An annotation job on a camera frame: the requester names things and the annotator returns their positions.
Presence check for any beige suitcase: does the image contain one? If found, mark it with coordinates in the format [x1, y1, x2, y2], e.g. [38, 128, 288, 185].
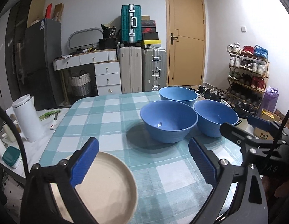
[119, 46, 142, 94]

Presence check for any cream plate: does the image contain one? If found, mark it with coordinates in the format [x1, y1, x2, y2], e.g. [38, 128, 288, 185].
[50, 151, 139, 224]

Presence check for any dark tall cabinet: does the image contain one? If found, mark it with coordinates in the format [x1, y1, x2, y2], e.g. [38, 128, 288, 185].
[5, 0, 32, 100]

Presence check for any black trash bag bin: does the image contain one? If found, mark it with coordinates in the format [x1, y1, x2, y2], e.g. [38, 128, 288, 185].
[234, 101, 258, 119]

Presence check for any woven laundry basket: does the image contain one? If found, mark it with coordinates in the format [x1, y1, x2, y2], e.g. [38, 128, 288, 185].
[70, 70, 92, 97]

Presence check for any purple plastic bag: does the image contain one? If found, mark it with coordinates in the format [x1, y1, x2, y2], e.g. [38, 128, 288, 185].
[260, 86, 279, 113]

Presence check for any silver suitcase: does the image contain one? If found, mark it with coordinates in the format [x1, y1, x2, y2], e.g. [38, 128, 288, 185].
[142, 48, 167, 91]

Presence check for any cardboard box on floor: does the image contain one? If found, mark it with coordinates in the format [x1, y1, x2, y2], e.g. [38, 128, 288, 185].
[253, 109, 281, 140]

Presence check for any teal lidded container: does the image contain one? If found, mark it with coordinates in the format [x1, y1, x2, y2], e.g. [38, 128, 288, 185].
[2, 146, 22, 168]

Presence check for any white electric kettle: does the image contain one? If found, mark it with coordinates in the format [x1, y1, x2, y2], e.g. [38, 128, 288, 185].
[12, 94, 44, 142]

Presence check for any wooden door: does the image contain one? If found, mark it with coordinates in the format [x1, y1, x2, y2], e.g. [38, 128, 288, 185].
[166, 0, 206, 86]

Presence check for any black bag on desk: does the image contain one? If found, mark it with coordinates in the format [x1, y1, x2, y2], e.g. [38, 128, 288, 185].
[99, 24, 119, 50]

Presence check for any white handled knife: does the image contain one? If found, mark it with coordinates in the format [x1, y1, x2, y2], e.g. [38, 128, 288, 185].
[50, 113, 58, 130]

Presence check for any blue bowl back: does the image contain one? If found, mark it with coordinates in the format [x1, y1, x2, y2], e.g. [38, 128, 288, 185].
[159, 86, 198, 107]

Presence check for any stack of shoe boxes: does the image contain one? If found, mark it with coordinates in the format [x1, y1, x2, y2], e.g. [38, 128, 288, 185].
[141, 16, 161, 49]

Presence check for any white drawer desk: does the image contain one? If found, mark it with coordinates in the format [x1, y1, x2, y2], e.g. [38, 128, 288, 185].
[53, 49, 122, 106]

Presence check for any blue bowl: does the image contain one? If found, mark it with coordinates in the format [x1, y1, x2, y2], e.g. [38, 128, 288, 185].
[159, 86, 198, 107]
[140, 100, 198, 144]
[194, 100, 242, 138]

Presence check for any grey arched frame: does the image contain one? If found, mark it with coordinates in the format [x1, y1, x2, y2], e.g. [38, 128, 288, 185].
[67, 27, 103, 50]

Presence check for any dark grey refrigerator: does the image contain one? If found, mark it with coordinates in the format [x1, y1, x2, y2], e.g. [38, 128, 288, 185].
[24, 19, 64, 110]

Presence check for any wooden shoe rack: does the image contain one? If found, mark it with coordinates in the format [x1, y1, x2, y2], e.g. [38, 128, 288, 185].
[227, 43, 269, 109]

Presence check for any teal suitcase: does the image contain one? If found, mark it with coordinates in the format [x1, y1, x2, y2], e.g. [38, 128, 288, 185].
[121, 4, 142, 44]

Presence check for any teal checkered tablecloth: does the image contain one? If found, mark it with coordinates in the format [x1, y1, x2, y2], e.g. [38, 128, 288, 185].
[39, 91, 243, 224]

